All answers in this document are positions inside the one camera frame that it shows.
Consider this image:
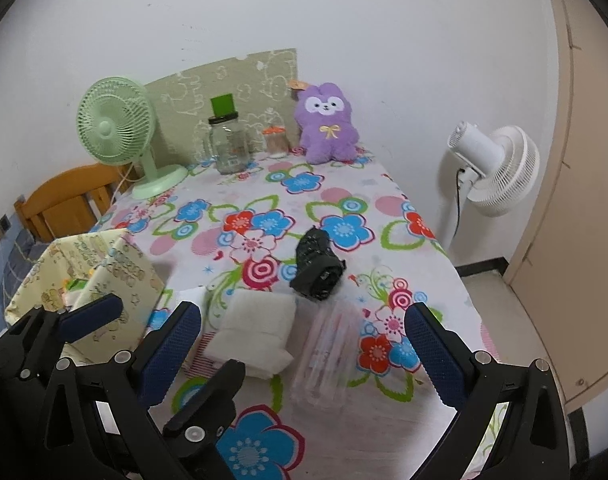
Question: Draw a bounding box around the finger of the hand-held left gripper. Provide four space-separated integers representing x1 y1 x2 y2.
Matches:
0 293 124 382
162 358 247 459

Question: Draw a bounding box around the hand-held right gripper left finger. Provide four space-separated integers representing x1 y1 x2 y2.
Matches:
34 301 203 480

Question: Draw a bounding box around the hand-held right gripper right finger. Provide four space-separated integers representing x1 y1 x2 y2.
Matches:
404 302 571 480

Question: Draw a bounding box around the cream patterned storage box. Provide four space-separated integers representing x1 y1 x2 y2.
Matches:
4 228 165 367

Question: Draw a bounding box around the white cloth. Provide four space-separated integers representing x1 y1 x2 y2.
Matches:
204 288 297 380

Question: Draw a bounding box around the white tissue sheet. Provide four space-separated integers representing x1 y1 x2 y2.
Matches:
178 286 209 319

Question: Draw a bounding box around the blue plaid blanket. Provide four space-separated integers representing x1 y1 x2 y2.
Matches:
0 230 50 337

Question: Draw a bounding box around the clear plastic packet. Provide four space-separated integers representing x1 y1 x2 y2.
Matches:
289 299 366 411

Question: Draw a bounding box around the wooden chair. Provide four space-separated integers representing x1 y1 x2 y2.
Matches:
13 162 135 244

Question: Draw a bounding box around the black cloth bundle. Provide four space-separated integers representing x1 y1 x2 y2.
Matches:
289 226 347 303

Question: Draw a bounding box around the green desk fan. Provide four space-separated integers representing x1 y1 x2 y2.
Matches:
76 76 190 200

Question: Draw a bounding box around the white standing fan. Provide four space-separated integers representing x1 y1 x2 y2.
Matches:
436 120 541 257

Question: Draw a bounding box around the glass jar with green lid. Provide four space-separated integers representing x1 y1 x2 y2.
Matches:
202 93 250 175

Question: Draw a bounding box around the beige door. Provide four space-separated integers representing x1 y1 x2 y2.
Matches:
503 0 608 412

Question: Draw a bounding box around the small jar with orange lid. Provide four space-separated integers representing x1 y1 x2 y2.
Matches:
262 125 290 156

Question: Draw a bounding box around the purple plush bunny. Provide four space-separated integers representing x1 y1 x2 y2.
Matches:
289 80 361 165

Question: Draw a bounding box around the green patterned board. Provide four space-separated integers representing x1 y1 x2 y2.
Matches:
144 48 301 166

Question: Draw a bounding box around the green fan cable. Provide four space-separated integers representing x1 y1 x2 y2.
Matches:
110 162 140 207

